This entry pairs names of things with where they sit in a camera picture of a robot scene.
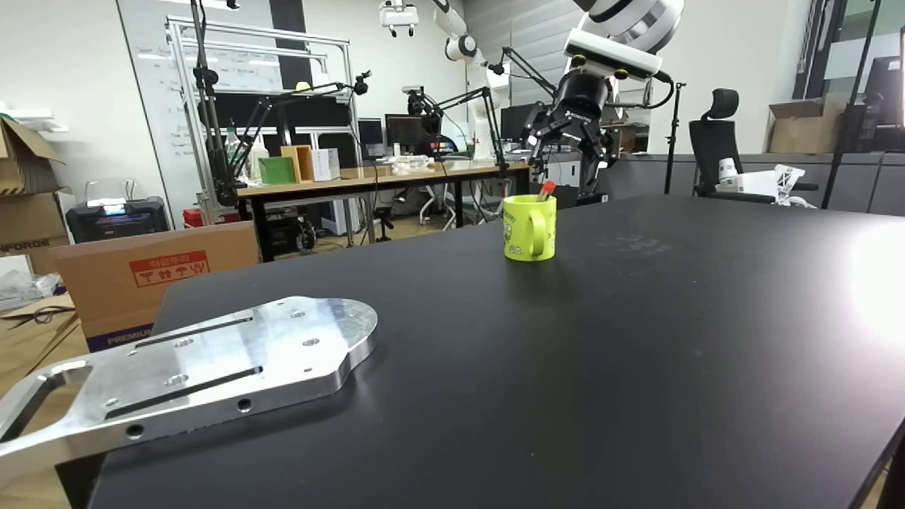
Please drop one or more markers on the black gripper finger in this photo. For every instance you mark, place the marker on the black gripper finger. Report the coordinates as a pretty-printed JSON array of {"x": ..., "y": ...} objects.
[
  {"x": 538, "y": 161},
  {"x": 594, "y": 182}
]

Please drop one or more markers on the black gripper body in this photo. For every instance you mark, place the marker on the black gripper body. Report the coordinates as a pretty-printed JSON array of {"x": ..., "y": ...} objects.
[{"x": 573, "y": 113}]

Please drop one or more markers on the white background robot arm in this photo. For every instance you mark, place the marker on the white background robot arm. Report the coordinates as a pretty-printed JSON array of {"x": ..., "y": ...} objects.
[{"x": 460, "y": 40}]

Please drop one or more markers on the white working robot arm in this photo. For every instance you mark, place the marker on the white working robot arm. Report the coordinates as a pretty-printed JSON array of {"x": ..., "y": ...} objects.
[{"x": 613, "y": 40}]

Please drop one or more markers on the yellow-green ceramic mug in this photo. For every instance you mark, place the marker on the yellow-green ceramic mug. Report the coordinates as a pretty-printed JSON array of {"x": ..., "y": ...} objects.
[{"x": 531, "y": 228}]

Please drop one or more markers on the wooden background desk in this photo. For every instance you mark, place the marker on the wooden background desk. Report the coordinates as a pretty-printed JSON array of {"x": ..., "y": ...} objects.
[{"x": 254, "y": 201}]

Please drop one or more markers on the black office chair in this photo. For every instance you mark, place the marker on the black office chair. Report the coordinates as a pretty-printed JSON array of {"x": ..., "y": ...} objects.
[{"x": 713, "y": 140}]

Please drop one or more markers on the black microphone boom stand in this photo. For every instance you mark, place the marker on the black microphone boom stand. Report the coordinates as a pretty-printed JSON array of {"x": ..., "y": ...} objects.
[{"x": 225, "y": 161}]

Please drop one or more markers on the silver metal mounting plate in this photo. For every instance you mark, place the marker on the silver metal mounting plate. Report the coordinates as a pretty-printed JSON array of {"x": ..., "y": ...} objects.
[{"x": 214, "y": 370}]

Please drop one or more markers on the cardboard box with red label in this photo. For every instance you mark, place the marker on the cardboard box with red label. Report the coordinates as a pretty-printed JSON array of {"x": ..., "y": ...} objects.
[{"x": 119, "y": 284}]

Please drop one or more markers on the stacked cardboard boxes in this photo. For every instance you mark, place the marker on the stacked cardboard boxes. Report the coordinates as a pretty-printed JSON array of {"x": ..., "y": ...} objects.
[{"x": 30, "y": 208}]

